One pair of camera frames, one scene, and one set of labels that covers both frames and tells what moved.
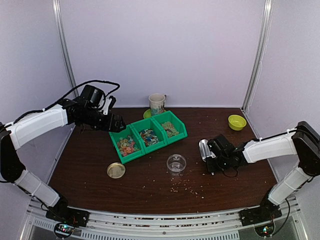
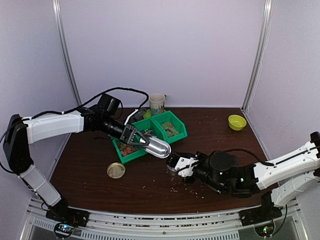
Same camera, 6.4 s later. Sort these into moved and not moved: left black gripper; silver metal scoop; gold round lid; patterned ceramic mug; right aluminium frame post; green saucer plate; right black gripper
Moved: silver metal scoop; left black gripper; right black gripper
Not moved: gold round lid; patterned ceramic mug; green saucer plate; right aluminium frame post
